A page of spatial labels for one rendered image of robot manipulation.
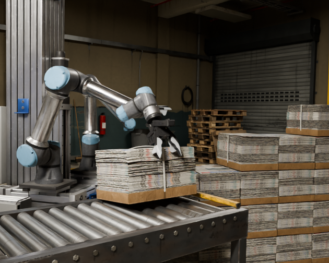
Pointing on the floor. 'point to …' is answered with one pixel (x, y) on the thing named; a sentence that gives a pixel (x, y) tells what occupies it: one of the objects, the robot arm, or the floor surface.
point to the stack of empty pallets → (207, 151)
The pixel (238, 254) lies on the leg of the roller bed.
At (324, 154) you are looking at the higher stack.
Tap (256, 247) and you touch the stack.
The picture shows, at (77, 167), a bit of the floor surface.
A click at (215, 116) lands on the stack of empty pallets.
